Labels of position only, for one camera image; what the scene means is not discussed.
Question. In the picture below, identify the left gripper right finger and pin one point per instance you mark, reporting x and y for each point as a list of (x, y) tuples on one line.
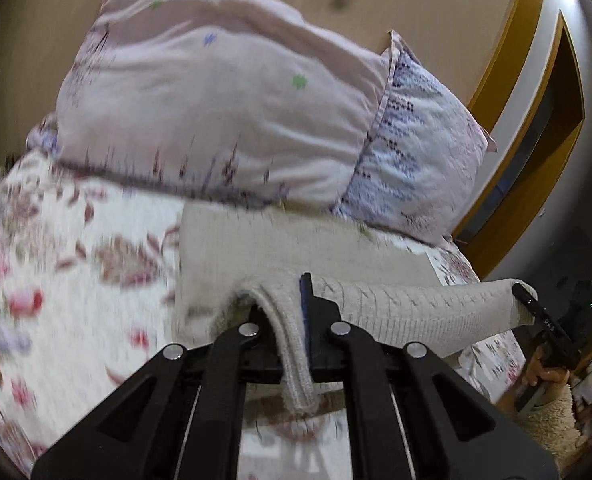
[(410, 416)]

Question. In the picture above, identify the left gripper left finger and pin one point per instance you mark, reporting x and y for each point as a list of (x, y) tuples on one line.
[(179, 416)]

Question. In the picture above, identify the beige knitted sweater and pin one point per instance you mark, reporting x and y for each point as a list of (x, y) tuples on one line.
[(232, 258)]

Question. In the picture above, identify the cream fleece sleeve forearm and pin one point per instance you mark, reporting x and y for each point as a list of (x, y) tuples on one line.
[(553, 426)]

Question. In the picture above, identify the person's right hand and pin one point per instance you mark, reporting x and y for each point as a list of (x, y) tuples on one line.
[(535, 370)]

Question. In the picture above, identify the floral bed sheet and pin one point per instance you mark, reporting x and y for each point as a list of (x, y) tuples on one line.
[(86, 295)]

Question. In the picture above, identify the white blue patterned pillow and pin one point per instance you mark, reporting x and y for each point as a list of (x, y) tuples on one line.
[(421, 159)]

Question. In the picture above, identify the pink lavender pillow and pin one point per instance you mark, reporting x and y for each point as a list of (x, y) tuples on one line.
[(224, 98)]

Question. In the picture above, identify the wooden headboard frame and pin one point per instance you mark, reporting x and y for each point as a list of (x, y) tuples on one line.
[(538, 103)]

